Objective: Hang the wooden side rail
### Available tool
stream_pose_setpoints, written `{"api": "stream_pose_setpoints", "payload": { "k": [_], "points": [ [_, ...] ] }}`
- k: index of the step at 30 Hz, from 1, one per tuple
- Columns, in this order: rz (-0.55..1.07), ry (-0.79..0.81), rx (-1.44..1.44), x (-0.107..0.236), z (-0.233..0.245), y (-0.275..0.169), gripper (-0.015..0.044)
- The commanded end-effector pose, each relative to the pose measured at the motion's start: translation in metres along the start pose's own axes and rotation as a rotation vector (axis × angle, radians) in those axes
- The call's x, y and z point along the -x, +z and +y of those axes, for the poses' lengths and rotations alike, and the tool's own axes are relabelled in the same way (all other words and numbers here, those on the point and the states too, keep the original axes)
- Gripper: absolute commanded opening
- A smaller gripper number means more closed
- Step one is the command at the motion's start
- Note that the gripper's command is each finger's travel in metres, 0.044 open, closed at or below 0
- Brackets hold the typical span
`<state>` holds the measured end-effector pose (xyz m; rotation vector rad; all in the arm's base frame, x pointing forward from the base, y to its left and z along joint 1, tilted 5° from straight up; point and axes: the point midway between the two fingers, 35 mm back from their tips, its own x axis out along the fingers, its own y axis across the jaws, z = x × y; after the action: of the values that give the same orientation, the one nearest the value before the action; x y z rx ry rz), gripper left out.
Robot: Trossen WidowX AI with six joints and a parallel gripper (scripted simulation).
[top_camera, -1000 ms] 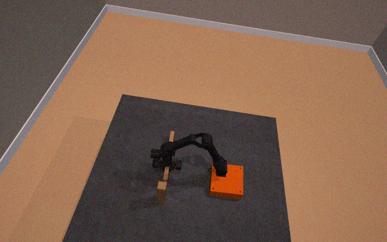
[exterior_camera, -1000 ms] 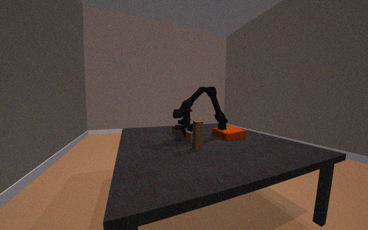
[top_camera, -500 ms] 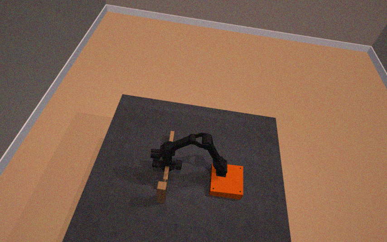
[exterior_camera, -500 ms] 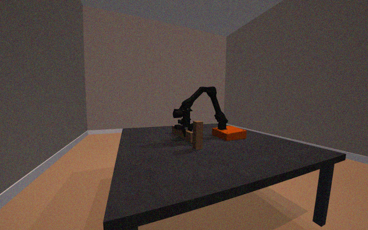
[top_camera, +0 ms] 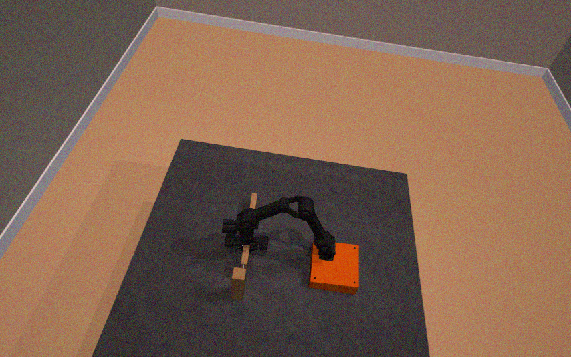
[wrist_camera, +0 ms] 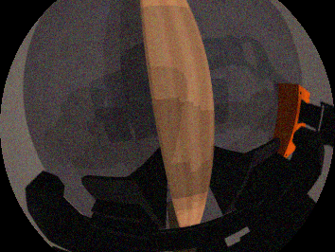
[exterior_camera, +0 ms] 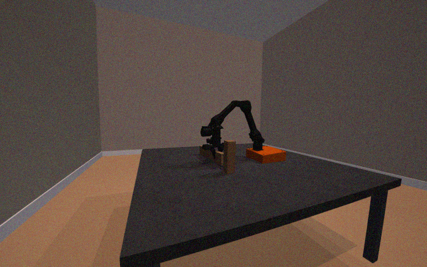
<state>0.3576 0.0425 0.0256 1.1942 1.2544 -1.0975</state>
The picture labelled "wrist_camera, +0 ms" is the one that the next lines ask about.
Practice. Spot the brown wooden post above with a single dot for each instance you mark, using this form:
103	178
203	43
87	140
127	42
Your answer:
173	223

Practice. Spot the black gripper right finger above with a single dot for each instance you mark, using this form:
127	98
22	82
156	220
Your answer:
231	170

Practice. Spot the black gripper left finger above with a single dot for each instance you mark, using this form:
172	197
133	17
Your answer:
147	187

